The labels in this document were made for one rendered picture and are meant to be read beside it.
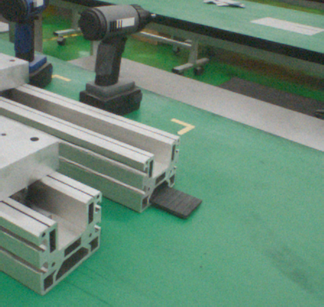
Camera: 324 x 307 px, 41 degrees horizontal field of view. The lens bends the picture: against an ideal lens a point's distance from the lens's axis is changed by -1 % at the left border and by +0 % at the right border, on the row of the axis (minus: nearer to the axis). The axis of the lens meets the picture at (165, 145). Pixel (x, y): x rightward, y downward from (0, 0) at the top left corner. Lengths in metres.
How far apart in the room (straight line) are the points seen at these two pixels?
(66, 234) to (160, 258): 0.12
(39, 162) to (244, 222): 0.30
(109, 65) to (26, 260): 0.48
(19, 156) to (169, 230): 0.22
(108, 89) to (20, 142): 0.37
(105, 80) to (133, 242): 0.40
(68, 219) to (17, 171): 0.08
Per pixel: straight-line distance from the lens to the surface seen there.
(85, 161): 0.64
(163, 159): 0.65
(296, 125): 2.53
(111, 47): 0.86
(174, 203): 0.63
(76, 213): 0.51
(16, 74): 0.81
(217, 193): 0.69
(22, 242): 0.48
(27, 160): 0.50
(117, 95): 0.88
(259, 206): 0.68
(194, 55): 3.67
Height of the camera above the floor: 1.15
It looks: 27 degrees down
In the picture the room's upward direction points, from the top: 6 degrees clockwise
